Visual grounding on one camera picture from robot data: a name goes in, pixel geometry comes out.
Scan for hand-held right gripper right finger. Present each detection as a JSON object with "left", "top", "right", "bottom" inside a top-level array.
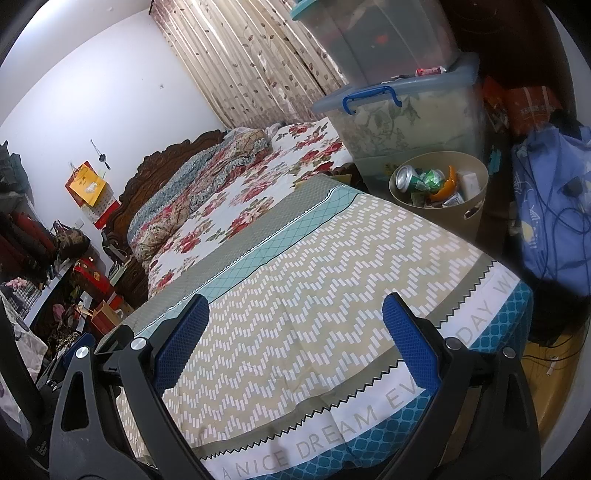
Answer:
[{"left": 382, "top": 292, "right": 541, "bottom": 480}]

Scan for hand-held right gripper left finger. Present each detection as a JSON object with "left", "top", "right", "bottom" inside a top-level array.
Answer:
[{"left": 48, "top": 293, "right": 218, "bottom": 480}]

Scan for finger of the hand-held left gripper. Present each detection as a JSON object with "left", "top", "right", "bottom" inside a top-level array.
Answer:
[{"left": 60, "top": 325, "right": 136, "bottom": 370}]

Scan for beige plastic bin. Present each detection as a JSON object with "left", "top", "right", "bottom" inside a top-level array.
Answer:
[{"left": 389, "top": 151, "right": 490, "bottom": 243}]

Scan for crushed green drink can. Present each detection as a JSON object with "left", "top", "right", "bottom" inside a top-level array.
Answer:
[{"left": 394, "top": 165, "right": 446, "bottom": 193}]

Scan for brown paper bag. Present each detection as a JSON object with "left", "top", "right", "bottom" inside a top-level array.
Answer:
[{"left": 90, "top": 298, "right": 125, "bottom": 335}]

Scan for dark wooden bedside table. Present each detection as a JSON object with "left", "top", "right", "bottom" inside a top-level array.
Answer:
[{"left": 108, "top": 256, "right": 151, "bottom": 315}]

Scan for white printed cloth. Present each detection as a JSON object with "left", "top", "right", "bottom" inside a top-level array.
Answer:
[{"left": 0, "top": 318, "right": 49, "bottom": 384}]

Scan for metal shelf rack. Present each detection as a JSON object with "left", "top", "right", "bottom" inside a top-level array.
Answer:
[{"left": 0, "top": 194, "right": 116, "bottom": 365}]

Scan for beige zigzag blanket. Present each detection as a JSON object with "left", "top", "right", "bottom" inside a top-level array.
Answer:
[{"left": 95, "top": 175, "right": 534, "bottom": 480}]

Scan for brown patterned handbag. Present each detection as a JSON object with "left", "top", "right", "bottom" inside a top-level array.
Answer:
[{"left": 53, "top": 220, "right": 92, "bottom": 264}]

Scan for row of dark red handbags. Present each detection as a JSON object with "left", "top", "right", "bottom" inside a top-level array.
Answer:
[{"left": 0, "top": 210, "right": 61, "bottom": 278}]

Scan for floral pillow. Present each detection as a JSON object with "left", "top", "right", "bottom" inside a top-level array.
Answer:
[{"left": 128, "top": 128, "right": 273, "bottom": 261}]

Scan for yellow paper bag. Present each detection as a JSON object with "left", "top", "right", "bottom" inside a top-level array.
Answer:
[{"left": 69, "top": 161, "right": 112, "bottom": 206}]

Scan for blue cloth bag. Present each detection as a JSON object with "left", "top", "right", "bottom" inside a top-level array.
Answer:
[{"left": 510, "top": 124, "right": 591, "bottom": 296}]

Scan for carved wooden headboard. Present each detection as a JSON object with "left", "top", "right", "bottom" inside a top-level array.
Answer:
[{"left": 113, "top": 129, "right": 229, "bottom": 241}]

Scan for hanging keys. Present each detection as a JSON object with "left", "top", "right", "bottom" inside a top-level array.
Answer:
[{"left": 90, "top": 138, "right": 112, "bottom": 171}]

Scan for white floral bedsheet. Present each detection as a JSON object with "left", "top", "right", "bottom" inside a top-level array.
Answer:
[{"left": 148, "top": 117, "right": 356, "bottom": 296}]

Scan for pile of black bags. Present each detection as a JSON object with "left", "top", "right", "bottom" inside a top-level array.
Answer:
[{"left": 0, "top": 141, "right": 31, "bottom": 201}]

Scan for orange plastic bag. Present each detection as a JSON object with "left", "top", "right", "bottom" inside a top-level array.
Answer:
[{"left": 482, "top": 76, "right": 564, "bottom": 134}]

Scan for beige leaf print curtain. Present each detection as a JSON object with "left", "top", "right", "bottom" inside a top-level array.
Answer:
[{"left": 150, "top": 0, "right": 352, "bottom": 132}]

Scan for clear storage box teal lid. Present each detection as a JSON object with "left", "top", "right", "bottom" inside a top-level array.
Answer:
[{"left": 290, "top": 0, "right": 460, "bottom": 86}]

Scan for red wall calendar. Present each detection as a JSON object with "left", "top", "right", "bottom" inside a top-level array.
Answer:
[{"left": 65, "top": 173, "right": 122, "bottom": 228}]

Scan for clear storage box blue handle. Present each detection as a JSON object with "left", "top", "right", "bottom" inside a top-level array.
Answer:
[{"left": 313, "top": 52, "right": 485, "bottom": 178}]

